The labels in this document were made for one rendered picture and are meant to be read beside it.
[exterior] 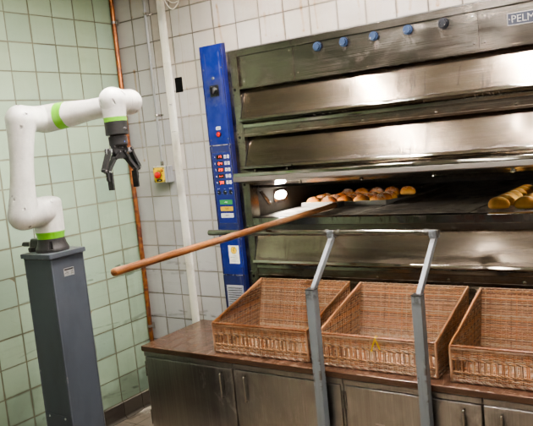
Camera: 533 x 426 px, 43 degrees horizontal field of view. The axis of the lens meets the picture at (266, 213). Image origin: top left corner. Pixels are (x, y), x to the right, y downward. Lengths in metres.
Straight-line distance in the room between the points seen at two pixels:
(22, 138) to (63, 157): 1.01
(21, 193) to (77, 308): 0.59
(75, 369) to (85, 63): 1.83
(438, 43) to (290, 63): 0.79
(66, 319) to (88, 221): 1.02
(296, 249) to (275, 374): 0.74
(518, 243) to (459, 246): 0.26
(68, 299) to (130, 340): 1.23
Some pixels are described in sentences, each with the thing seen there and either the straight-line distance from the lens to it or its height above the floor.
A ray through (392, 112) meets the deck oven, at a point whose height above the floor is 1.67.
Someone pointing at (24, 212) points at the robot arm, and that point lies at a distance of 2.99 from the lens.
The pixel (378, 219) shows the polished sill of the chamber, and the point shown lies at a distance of 3.33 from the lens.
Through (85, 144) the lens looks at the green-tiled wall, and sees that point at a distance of 4.07.
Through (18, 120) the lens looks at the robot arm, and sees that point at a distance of 2.96.
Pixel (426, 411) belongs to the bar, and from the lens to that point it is 2.81.
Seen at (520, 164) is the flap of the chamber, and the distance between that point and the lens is 2.92.
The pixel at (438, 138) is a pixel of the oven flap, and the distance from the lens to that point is 3.18.
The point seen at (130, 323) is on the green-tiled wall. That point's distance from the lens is 4.31.
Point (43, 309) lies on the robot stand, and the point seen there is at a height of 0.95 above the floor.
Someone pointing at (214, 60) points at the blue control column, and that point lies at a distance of 3.78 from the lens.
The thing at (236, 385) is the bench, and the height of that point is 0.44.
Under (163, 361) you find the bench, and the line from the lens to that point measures 3.63.
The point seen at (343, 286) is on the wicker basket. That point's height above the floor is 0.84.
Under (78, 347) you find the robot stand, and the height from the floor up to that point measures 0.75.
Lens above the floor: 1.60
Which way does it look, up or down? 6 degrees down
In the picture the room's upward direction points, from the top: 6 degrees counter-clockwise
